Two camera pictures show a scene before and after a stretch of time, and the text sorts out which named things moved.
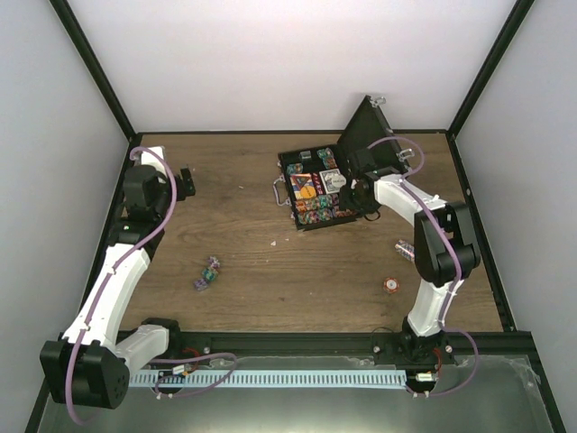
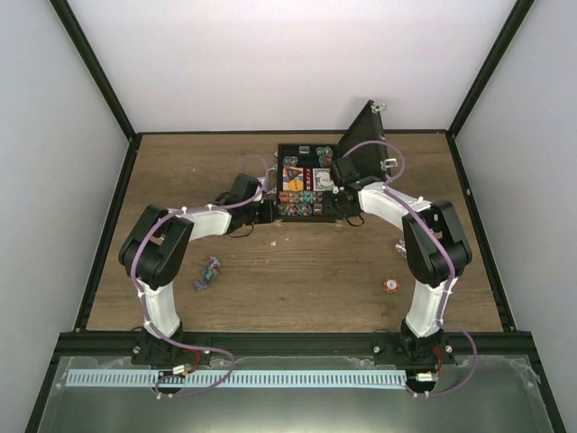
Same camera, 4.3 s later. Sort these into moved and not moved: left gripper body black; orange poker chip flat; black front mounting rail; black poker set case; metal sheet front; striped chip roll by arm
Moved: black poker set case; left gripper body black
Not moved: orange poker chip flat; black front mounting rail; striped chip roll by arm; metal sheet front
